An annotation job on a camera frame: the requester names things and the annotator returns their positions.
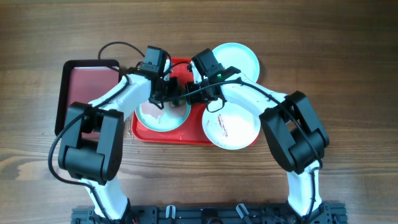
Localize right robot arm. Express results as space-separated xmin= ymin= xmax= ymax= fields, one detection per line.
xmin=182 ymin=78 xmax=330 ymax=222

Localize mint plate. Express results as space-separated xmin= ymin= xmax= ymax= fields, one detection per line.
xmin=212 ymin=42 xmax=260 ymax=82
xmin=135 ymin=101 xmax=191 ymax=132

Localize black tray with water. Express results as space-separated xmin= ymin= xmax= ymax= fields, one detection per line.
xmin=55 ymin=59 xmax=121 ymax=134

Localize green yellow sponge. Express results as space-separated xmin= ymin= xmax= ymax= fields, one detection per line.
xmin=170 ymin=100 xmax=183 ymax=108

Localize red plastic tray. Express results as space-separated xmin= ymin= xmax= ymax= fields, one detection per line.
xmin=131 ymin=57 xmax=261 ymax=146

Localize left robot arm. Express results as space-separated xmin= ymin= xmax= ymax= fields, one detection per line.
xmin=48 ymin=73 xmax=183 ymax=223

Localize white plate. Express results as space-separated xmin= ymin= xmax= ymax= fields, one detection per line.
xmin=201 ymin=100 xmax=261 ymax=150

